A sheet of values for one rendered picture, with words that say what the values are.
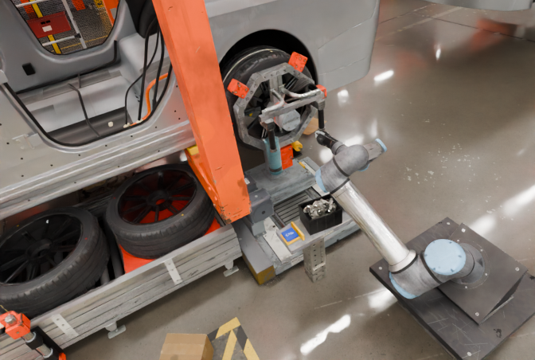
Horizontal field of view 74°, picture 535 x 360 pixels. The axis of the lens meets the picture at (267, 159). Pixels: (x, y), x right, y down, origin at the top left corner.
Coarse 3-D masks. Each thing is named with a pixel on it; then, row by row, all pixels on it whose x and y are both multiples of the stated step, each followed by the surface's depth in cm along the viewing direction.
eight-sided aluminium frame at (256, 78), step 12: (264, 72) 208; (276, 72) 207; (300, 72) 215; (252, 84) 204; (240, 108) 207; (312, 108) 234; (240, 120) 212; (300, 120) 240; (240, 132) 218; (300, 132) 240; (252, 144) 225; (264, 144) 230
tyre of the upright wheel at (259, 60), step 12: (252, 48) 223; (264, 48) 222; (276, 48) 231; (252, 60) 209; (264, 60) 209; (276, 60) 213; (288, 60) 217; (240, 72) 207; (252, 72) 209; (228, 84) 210; (228, 96) 210; (228, 108) 214; (288, 132) 246; (240, 144) 231
